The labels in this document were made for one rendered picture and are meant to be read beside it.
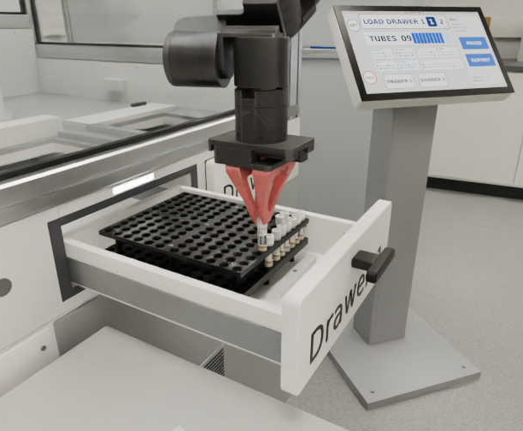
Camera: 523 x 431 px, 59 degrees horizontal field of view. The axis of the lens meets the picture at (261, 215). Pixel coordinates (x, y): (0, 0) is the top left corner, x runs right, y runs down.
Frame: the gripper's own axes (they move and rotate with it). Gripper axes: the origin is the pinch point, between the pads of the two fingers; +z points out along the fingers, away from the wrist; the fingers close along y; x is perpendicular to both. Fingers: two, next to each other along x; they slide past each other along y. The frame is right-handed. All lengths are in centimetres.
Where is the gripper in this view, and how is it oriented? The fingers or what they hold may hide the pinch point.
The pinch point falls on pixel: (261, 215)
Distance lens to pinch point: 53.9
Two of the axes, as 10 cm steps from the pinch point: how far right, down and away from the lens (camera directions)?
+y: -8.7, -1.9, 4.6
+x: -5.0, 3.3, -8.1
